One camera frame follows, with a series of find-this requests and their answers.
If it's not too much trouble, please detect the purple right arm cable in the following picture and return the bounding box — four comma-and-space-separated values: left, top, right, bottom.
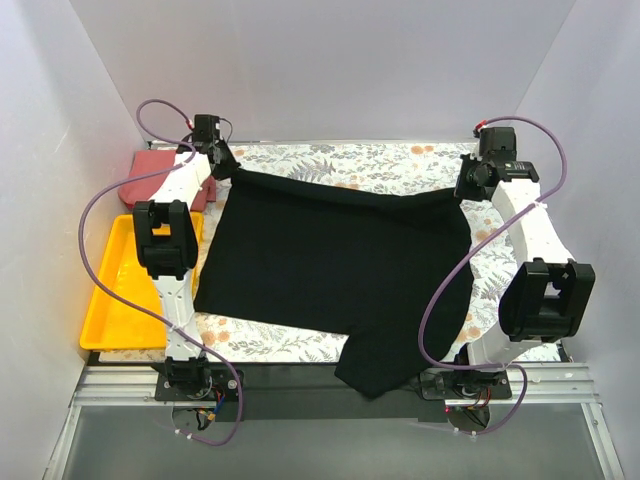
418, 115, 569, 437

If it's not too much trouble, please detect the floral table mat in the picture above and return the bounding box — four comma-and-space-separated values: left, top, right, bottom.
197, 143, 516, 363

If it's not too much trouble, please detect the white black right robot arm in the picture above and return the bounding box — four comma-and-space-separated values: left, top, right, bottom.
449, 127, 596, 398

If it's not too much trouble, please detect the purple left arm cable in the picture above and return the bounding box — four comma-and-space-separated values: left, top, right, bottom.
79, 98, 247, 446

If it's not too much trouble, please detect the yellow plastic tray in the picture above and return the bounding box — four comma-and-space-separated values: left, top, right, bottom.
78, 213, 206, 352

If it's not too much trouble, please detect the black t shirt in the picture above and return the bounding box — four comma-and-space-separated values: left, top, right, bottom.
194, 170, 474, 398

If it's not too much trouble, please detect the folded red t shirt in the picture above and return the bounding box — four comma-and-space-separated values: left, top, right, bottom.
118, 150, 217, 212

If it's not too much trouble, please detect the aluminium frame rail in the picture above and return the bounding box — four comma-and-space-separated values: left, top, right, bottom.
44, 364, 161, 480

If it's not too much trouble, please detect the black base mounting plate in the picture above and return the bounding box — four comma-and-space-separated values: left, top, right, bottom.
152, 363, 512, 429

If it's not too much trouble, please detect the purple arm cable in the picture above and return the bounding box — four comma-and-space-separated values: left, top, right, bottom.
79, 98, 247, 446
418, 115, 569, 437

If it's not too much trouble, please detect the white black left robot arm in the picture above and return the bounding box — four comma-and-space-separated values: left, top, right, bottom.
133, 114, 228, 400

